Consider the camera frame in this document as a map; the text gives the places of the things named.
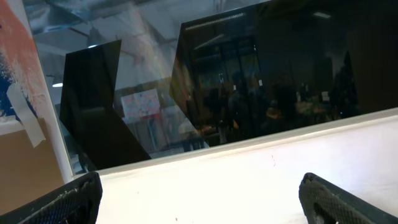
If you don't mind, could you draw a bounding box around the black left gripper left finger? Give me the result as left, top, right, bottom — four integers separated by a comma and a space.
1, 172, 103, 224

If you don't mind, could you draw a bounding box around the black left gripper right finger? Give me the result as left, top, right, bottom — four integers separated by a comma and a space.
298, 172, 397, 224

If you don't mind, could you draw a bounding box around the black glass panel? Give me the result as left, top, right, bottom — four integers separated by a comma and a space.
58, 0, 397, 171

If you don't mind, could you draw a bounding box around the orange blue wall poster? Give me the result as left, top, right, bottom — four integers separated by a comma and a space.
1, 0, 73, 214

